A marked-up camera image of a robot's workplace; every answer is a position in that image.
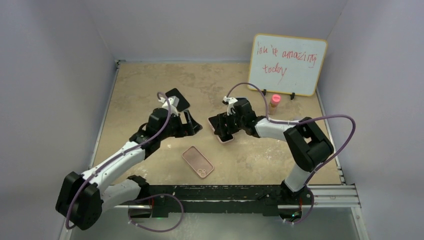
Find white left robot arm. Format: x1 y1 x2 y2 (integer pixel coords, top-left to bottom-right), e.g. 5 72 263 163
55 108 203 230

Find pink capped bottle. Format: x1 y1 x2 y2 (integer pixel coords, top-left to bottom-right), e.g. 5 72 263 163
268 94 281 115

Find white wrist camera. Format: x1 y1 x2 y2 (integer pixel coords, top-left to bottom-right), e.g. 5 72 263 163
222 96 238 116
159 96 180 116

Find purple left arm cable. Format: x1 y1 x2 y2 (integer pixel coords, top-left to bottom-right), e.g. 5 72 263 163
64 92 173 231

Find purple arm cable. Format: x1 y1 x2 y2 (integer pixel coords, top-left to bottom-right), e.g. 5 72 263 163
226 82 357 186
64 92 173 231

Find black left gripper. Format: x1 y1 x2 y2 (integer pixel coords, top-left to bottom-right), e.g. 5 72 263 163
158 110 201 141

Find yellow framed whiteboard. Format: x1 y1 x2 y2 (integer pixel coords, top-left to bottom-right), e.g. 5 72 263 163
247 33 328 97

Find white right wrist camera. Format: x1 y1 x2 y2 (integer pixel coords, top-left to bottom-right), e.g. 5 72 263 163
222 96 238 116

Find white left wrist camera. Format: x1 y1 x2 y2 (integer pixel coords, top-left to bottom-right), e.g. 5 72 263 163
159 96 180 116

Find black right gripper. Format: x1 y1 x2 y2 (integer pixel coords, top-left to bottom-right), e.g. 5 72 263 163
215 110 246 138

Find pink phone case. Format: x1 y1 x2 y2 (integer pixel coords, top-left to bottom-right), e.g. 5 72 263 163
181 146 215 179

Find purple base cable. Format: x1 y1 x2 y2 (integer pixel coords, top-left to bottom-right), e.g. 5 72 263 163
127 192 185 234

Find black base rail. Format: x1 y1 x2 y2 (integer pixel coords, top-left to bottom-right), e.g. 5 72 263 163
122 184 361 220

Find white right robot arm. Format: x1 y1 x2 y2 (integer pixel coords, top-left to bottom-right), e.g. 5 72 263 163
208 98 334 204

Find black phone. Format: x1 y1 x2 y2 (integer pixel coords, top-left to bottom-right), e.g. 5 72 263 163
165 88 191 112

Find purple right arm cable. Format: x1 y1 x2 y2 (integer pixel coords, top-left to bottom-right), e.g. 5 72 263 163
226 82 357 186

